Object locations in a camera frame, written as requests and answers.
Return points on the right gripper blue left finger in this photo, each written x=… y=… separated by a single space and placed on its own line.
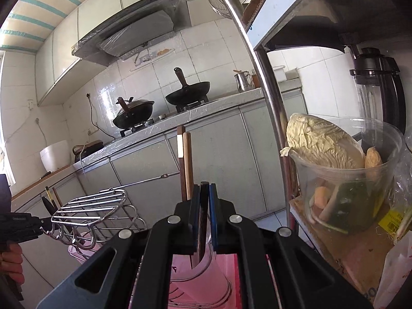
x=194 y=217

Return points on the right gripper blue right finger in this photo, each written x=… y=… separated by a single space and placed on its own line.
x=213 y=200

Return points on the black plastic spoon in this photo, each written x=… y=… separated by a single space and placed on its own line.
x=203 y=219

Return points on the dark chopstick gold band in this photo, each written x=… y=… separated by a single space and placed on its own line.
x=49 y=195

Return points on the light brown wooden chopstick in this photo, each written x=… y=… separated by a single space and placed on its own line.
x=188 y=164

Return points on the person's left hand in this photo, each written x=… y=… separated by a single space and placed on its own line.
x=11 y=262

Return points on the left pink plastic cup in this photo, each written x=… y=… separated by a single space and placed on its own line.
x=83 y=245

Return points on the pink plastic cup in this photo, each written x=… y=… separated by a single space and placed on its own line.
x=83 y=245
x=204 y=286

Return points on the right pink plastic cup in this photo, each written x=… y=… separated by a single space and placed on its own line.
x=204 y=286

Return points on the pink plastic drip tray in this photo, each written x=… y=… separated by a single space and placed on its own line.
x=228 y=265

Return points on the white rice cooker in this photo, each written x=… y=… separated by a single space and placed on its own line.
x=56 y=156

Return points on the black electric griddle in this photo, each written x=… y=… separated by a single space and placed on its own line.
x=81 y=151

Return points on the gas stove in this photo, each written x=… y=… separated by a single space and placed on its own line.
x=155 y=118

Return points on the napa cabbage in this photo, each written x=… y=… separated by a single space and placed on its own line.
x=323 y=143

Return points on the black wok with lid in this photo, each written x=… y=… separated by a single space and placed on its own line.
x=133 y=112

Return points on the stainless steel kettle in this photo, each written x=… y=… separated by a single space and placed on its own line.
x=244 y=81

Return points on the glass bowl of vegetables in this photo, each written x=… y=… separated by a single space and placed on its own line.
x=348 y=200

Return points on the white container on counter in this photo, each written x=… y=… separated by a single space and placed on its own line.
x=282 y=75

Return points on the orange white snack bag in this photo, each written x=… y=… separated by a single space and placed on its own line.
x=396 y=269

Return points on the black blender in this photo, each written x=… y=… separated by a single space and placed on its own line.
x=379 y=87

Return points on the range hood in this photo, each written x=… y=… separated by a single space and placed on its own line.
x=133 y=29

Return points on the metal shelf rack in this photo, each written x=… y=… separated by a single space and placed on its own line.
x=319 y=38

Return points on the chrome wire utensil rack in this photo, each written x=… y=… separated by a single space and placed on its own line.
x=103 y=213

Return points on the black wok wooden handle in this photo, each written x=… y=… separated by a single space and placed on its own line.
x=188 y=93

